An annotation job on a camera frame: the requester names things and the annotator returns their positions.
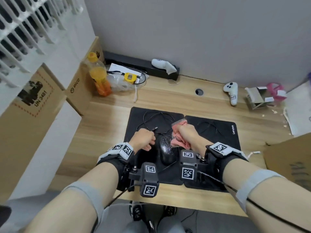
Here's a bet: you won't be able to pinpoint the pink box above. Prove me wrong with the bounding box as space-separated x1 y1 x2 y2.
266 82 287 104

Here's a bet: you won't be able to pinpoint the white board panel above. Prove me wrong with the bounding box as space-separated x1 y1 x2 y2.
9 102 82 199

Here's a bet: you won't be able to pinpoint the cardboard box with round logo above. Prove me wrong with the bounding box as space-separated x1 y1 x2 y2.
64 36 105 116

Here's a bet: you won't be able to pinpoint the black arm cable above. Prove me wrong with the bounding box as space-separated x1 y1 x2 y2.
198 171 311 233
91 183 136 233

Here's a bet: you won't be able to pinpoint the person's right hand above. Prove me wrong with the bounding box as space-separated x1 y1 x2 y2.
175 124 214 154

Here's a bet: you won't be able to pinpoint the black white sneaker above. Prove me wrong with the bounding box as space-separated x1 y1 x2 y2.
129 201 144 221

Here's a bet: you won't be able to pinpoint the cardboard box with dark writing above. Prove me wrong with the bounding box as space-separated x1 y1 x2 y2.
263 132 311 192

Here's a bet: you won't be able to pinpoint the person's right forearm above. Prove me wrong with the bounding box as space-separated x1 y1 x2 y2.
222 157 311 233

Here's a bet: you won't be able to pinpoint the thin black cable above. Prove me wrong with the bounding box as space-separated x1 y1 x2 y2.
107 70 146 85

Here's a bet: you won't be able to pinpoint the small open cardboard box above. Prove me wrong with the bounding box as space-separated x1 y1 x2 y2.
245 86 276 110

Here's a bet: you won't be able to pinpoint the white slatted crate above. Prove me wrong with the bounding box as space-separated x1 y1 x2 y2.
0 0 84 117

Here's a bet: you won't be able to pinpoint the person's left forearm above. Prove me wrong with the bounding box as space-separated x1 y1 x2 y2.
24 160 121 233

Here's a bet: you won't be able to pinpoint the long black bar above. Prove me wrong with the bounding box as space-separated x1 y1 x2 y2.
103 50 180 82

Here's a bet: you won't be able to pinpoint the white paper bag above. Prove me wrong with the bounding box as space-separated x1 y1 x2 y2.
283 80 311 138

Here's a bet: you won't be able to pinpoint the white controller with label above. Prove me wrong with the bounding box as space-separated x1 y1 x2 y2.
223 82 238 106

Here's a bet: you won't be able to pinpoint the clear plastic bag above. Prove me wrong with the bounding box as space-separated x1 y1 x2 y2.
106 71 146 93

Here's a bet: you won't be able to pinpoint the orange juice bottle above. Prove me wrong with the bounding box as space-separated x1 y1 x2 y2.
84 52 112 97

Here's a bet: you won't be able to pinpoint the black mouse pad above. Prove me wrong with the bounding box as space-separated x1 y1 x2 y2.
123 106 186 186
183 116 241 192

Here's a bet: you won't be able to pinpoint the pink cleaning cloth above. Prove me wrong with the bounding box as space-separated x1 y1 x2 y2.
170 119 192 150

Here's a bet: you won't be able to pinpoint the black wrist strap white marker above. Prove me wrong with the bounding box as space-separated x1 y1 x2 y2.
97 142 135 192
205 142 249 190

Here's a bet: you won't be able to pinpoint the black mouse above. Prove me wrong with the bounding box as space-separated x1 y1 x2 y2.
159 135 177 166

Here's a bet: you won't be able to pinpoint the white paper sheet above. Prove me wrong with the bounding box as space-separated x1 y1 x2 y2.
107 63 146 84

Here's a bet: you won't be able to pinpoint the scattered white crumbs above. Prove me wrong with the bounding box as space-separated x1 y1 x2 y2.
262 108 288 127

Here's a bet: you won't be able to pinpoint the large cardboard box red-dotted label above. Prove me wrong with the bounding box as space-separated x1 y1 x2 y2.
0 63 82 204

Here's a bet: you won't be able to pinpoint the black wrist camera with markers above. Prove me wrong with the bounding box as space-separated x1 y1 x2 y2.
129 162 160 198
179 149 207 182

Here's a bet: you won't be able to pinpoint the person's left hand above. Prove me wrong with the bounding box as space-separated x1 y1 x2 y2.
128 128 156 153

